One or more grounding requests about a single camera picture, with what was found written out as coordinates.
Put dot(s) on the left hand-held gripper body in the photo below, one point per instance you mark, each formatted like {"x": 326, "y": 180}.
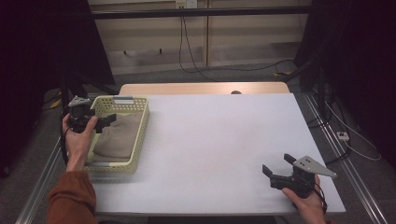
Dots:
{"x": 79, "y": 112}

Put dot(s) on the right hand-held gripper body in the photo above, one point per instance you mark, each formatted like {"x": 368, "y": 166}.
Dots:
{"x": 303, "y": 174}

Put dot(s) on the beige pants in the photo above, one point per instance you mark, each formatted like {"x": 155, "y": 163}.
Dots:
{"x": 120, "y": 140}

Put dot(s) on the pale yellow plastic basket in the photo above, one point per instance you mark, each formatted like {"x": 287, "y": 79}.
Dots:
{"x": 140, "y": 137}

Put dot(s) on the person's left hand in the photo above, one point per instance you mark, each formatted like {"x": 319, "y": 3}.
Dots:
{"x": 77, "y": 146}

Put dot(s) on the person's right hand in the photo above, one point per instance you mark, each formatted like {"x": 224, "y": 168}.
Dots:
{"x": 309, "y": 207}

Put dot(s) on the black metal stand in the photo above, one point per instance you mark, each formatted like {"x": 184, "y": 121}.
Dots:
{"x": 64, "y": 90}

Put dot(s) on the white table mat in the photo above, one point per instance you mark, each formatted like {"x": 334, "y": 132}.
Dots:
{"x": 218, "y": 155}

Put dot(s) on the white power strip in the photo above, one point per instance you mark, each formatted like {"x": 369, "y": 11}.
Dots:
{"x": 342, "y": 136}

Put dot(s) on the black curtain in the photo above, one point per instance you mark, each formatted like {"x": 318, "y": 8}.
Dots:
{"x": 361, "y": 62}
{"x": 37, "y": 62}

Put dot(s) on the black horizontal bar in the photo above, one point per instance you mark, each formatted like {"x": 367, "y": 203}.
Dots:
{"x": 218, "y": 12}

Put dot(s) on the aluminium floor rail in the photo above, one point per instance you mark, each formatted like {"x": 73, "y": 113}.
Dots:
{"x": 40, "y": 180}
{"x": 348, "y": 168}

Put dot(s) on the white wall outlet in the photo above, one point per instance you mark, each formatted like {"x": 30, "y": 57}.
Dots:
{"x": 186, "y": 3}

